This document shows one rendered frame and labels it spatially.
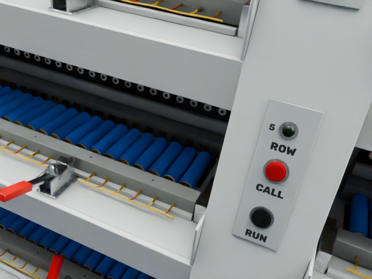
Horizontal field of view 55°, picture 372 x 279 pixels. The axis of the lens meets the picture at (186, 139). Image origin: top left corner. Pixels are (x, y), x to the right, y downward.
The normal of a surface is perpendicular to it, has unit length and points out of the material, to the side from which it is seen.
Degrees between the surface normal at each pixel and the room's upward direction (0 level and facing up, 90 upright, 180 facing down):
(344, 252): 107
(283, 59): 90
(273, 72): 90
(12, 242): 16
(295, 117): 90
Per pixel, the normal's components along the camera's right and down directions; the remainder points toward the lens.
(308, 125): -0.36, 0.25
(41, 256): 0.08, -0.82
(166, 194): -0.40, 0.50
